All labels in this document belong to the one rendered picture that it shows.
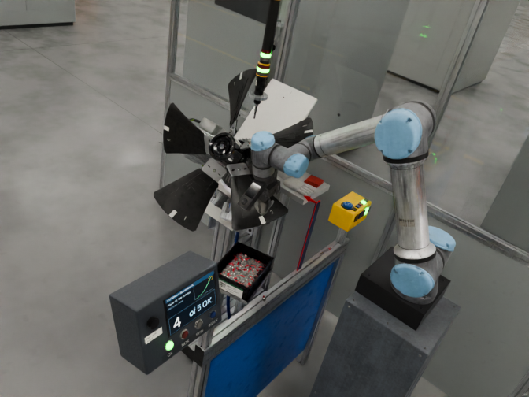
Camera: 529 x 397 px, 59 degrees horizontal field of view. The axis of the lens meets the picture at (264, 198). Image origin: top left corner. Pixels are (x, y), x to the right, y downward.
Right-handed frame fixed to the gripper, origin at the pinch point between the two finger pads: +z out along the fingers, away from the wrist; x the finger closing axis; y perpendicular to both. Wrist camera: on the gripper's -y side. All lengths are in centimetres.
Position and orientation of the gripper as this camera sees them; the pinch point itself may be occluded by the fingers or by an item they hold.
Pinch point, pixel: (260, 213)
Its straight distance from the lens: 172.3
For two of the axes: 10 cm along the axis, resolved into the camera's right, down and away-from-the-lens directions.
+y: 6.5, -5.6, 5.1
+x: -7.6, -4.7, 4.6
